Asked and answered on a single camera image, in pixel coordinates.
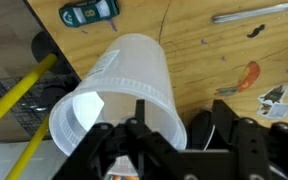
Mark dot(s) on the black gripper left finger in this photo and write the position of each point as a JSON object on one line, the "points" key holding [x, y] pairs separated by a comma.
{"points": [[151, 155]]}

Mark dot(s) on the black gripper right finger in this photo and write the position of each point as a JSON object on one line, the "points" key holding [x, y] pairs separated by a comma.
{"points": [[261, 152]]}

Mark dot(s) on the clear plastic cup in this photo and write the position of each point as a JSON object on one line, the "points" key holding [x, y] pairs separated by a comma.
{"points": [[132, 68]]}

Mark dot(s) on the black bowl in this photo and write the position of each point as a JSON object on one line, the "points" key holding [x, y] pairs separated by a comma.
{"points": [[200, 131]]}

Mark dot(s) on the wooden side table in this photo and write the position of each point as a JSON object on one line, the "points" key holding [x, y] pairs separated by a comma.
{"points": [[202, 56]]}

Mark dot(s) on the silver spoon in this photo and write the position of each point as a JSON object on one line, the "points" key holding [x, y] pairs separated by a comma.
{"points": [[250, 13]]}

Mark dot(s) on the green toy car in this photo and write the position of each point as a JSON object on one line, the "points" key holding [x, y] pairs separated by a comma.
{"points": [[86, 12]]}

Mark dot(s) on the yellow broom handle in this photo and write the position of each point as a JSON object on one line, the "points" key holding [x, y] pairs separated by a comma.
{"points": [[10, 102]]}

